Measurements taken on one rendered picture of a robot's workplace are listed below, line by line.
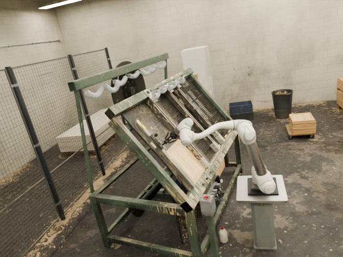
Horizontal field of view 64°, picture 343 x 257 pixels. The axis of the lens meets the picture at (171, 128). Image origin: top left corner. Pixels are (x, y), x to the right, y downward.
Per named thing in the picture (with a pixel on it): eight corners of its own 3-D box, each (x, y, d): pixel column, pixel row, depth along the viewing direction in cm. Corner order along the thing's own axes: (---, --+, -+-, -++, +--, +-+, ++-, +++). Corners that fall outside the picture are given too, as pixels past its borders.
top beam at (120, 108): (110, 120, 274) (115, 114, 268) (103, 113, 274) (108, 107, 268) (190, 75, 456) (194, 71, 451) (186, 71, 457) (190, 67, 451)
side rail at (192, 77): (229, 128, 452) (235, 124, 446) (186, 79, 453) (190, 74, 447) (230, 126, 459) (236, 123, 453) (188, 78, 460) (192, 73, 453)
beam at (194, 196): (187, 213, 276) (194, 209, 270) (178, 205, 276) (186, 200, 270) (236, 132, 459) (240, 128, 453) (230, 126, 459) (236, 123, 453)
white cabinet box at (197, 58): (214, 127, 710) (204, 47, 644) (193, 129, 727) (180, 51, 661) (217, 120, 765) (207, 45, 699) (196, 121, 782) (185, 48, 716)
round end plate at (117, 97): (123, 128, 350) (107, 66, 325) (119, 128, 353) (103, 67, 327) (152, 109, 416) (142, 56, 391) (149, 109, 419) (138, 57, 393)
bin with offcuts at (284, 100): (295, 118, 674) (294, 93, 653) (273, 120, 689) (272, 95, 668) (292, 111, 721) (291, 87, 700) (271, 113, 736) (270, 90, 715)
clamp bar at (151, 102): (203, 170, 328) (218, 160, 314) (138, 96, 328) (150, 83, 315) (206, 165, 336) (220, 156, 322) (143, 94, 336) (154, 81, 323)
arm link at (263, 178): (272, 181, 283) (280, 194, 263) (257, 187, 285) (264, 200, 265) (249, 118, 257) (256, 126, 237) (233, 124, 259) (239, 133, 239)
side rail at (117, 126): (178, 204, 277) (186, 200, 271) (107, 124, 277) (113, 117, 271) (181, 201, 282) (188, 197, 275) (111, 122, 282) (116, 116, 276)
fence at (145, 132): (191, 188, 294) (194, 187, 292) (133, 123, 295) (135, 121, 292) (193, 186, 298) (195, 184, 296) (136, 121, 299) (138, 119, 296)
